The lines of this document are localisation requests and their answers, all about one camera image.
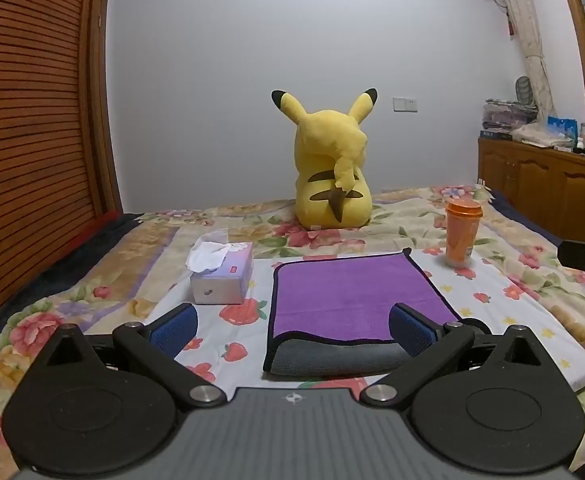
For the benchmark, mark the white strawberry print cloth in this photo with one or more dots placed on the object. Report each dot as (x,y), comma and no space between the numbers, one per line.
(512,325)

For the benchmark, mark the yellow plush toy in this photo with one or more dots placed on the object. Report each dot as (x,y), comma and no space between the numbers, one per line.
(330,170)

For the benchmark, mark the dark flat book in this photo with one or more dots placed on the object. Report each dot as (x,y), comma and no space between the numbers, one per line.
(495,135)

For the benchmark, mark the dark hand fan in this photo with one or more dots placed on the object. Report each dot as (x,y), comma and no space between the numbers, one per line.
(523,90)

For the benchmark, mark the beige crumpled cloth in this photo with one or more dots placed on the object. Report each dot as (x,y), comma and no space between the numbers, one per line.
(535,135)

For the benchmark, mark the tissue box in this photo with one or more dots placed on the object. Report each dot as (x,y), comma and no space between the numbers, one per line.
(222,280)

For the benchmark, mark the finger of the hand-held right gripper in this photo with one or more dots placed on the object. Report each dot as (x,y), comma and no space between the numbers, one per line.
(582,257)

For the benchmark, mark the wooden cabinet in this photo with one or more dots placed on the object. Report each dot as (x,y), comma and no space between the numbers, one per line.
(547,185)

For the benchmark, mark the blue and white box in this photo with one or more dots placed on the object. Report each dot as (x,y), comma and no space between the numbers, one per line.
(562,127)

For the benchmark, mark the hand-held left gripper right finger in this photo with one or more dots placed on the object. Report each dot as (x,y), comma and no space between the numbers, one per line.
(412,331)

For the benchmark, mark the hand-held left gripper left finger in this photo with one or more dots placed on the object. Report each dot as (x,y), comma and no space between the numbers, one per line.
(175,329)

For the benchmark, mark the orange cup with lid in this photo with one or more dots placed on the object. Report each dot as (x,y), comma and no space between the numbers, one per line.
(461,237)

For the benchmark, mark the red hanging ornament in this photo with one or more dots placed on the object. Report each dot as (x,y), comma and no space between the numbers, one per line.
(511,26)

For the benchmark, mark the stack of folded fabrics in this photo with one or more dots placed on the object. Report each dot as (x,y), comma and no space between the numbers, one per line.
(505,116)

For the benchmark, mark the purple and grey towel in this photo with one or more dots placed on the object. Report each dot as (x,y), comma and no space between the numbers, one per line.
(352,290)

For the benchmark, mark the white wall switch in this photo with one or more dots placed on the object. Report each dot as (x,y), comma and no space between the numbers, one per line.
(405,104)

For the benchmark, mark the wooden louvered wardrobe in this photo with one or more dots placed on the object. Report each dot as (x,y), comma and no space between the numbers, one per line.
(27,135)

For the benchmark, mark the beige patterned curtain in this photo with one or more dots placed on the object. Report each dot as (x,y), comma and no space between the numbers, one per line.
(530,35)

